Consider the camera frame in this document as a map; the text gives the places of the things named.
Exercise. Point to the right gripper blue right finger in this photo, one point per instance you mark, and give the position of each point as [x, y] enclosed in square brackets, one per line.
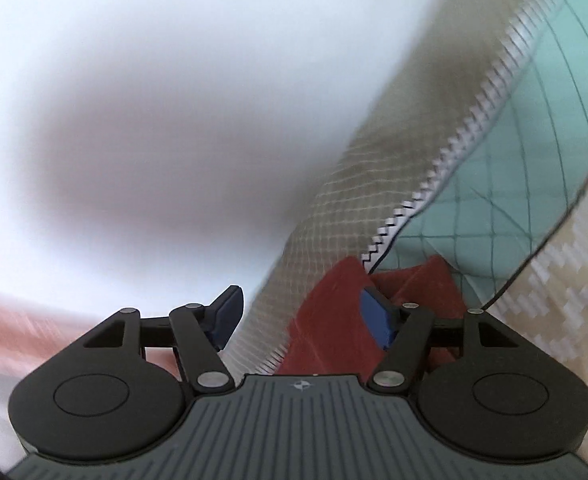
[402, 332]

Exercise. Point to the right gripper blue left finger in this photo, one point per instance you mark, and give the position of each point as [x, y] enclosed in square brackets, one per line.
[200, 333]

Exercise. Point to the dark red long-sleeve sweater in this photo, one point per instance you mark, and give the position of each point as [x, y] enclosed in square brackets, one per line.
[328, 334]

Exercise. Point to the patterned quilt bedspread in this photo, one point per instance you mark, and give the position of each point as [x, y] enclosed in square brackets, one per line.
[477, 152]

